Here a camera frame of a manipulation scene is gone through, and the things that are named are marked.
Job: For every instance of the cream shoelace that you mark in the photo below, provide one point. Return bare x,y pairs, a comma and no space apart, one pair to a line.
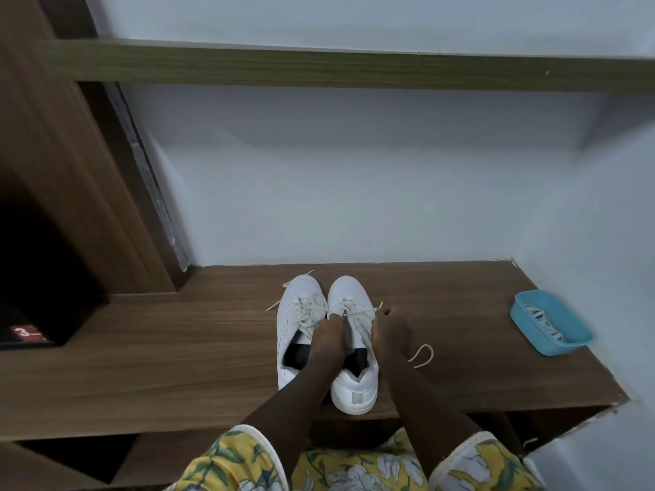
304,309
350,307

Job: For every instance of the person's left forearm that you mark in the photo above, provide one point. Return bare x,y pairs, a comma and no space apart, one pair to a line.
291,403

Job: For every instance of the person's left hand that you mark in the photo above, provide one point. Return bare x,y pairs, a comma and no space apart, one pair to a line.
330,337

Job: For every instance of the blue plastic basket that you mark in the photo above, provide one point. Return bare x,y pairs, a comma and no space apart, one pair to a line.
552,348

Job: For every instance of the wooden wall shelf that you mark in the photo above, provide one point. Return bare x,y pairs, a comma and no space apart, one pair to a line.
332,66

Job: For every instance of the person's right hand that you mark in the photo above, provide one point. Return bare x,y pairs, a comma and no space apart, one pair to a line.
391,334

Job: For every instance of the person's right forearm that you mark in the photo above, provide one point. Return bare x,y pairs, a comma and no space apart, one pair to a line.
435,409

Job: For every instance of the white sneaker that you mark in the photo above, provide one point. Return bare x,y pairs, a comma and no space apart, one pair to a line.
353,398
302,288

